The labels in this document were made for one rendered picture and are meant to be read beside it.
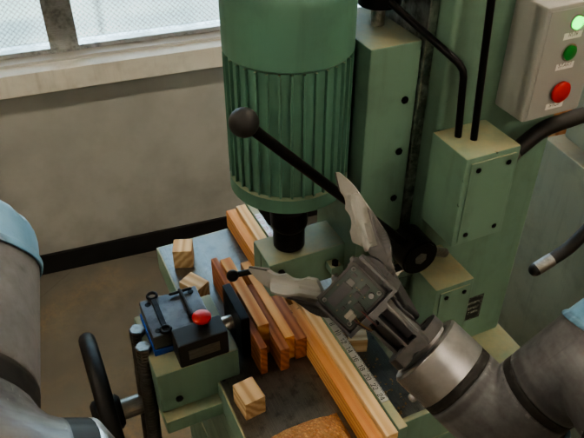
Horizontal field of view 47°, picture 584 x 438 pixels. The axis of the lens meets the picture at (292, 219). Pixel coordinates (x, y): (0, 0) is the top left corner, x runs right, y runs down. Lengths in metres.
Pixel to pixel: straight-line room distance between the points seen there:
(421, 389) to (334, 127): 0.37
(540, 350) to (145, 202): 2.11
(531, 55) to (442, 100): 0.12
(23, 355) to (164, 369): 0.71
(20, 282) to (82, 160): 2.11
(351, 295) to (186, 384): 0.47
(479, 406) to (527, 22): 0.48
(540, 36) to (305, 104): 0.30
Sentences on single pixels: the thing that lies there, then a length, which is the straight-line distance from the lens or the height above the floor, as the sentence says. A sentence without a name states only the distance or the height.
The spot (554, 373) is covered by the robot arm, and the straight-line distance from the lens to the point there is 0.70.
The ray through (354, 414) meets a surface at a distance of 1.04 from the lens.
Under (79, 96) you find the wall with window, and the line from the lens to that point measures 2.40.
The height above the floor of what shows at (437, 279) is 1.08.
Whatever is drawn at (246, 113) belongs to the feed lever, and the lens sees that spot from 0.75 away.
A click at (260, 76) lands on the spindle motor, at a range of 0.85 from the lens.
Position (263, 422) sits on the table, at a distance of 1.08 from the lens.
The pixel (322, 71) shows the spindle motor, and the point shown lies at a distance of 0.85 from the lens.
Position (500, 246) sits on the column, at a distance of 1.22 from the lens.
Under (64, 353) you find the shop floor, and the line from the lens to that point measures 2.47.
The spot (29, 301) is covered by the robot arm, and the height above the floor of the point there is 1.51.
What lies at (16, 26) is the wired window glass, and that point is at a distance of 2.37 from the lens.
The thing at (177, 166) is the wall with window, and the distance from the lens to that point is 2.59.
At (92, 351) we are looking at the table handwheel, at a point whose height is 0.95.
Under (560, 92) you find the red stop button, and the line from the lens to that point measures 0.97.
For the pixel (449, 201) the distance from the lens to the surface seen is 0.97.
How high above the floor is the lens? 1.78
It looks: 38 degrees down
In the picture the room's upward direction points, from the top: straight up
